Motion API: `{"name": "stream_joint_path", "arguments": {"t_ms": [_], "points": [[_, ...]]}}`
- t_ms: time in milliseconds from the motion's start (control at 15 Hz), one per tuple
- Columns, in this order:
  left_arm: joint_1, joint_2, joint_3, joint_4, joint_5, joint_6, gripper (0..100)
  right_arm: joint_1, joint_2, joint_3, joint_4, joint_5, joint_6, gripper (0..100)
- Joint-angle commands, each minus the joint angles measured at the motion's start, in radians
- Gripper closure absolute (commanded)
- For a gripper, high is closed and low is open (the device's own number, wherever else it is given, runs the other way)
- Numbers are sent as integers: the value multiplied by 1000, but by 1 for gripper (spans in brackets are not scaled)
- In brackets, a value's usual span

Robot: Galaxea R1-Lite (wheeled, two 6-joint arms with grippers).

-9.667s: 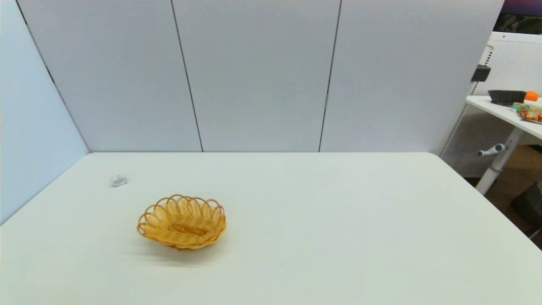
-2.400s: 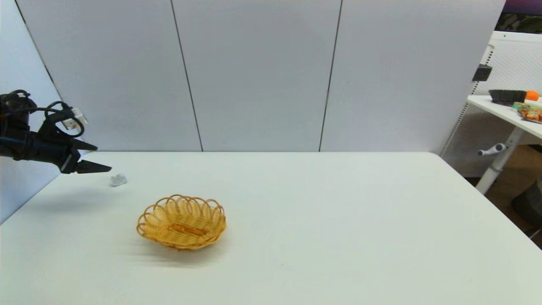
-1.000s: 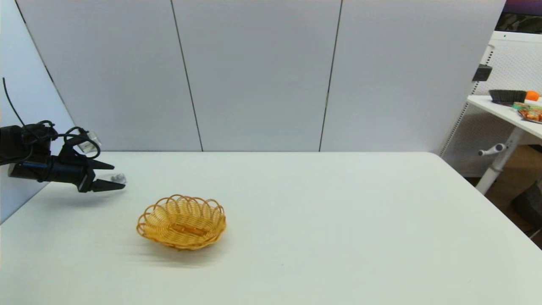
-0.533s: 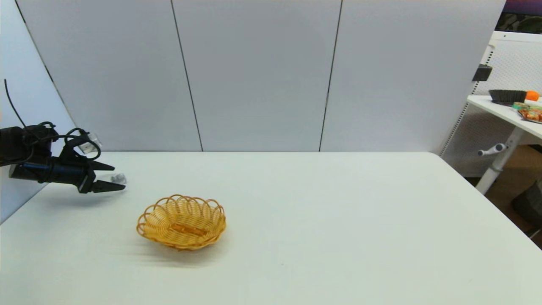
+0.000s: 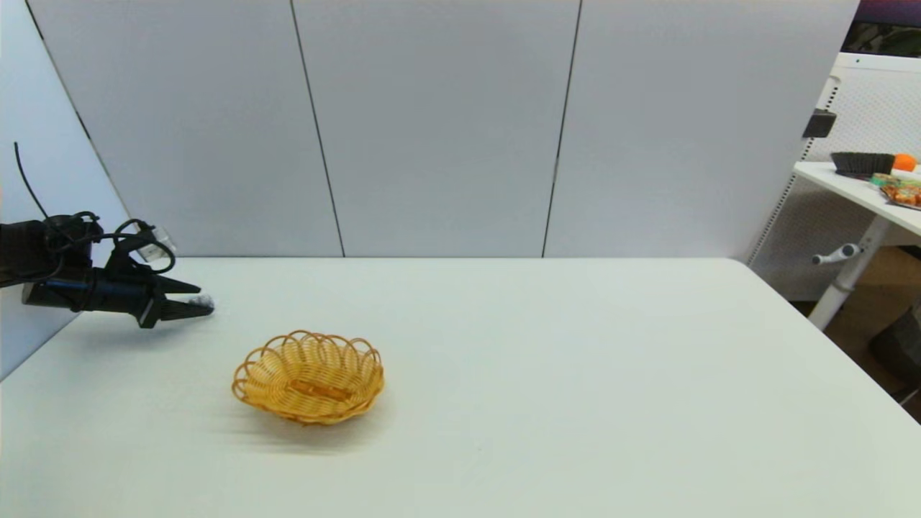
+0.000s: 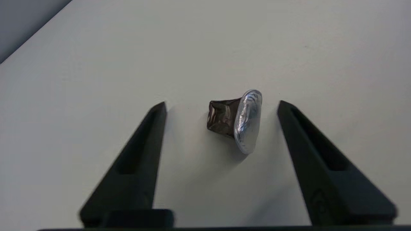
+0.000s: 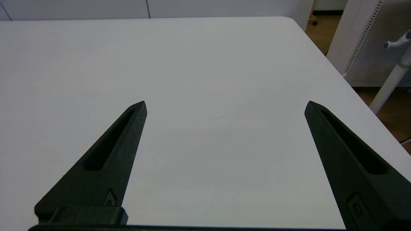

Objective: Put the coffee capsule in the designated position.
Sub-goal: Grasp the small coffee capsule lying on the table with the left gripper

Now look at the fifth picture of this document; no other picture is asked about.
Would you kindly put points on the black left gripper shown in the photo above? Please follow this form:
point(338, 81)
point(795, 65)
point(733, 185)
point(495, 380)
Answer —
point(108, 293)

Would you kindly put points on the silver coffee capsule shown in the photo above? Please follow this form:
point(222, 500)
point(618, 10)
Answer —
point(206, 298)

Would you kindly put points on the woven wicker basket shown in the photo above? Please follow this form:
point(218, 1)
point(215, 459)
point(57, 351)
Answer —
point(309, 378)

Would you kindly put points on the black box on partition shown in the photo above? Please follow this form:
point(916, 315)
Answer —
point(817, 124)

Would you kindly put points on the white desk leg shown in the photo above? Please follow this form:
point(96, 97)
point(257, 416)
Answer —
point(849, 273)

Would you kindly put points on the black woven basket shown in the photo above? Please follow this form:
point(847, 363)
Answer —
point(860, 165)

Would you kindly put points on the green snack packet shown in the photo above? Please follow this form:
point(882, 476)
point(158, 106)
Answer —
point(882, 180)

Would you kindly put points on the white pegboard panel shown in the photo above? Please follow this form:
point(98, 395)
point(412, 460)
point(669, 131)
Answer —
point(870, 108)

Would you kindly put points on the black bin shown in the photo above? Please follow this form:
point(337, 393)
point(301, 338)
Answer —
point(899, 349)

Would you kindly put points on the orange fruit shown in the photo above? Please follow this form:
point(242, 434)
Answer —
point(904, 162)

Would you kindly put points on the clear wrist camera box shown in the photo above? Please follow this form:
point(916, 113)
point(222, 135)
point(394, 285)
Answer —
point(155, 244)

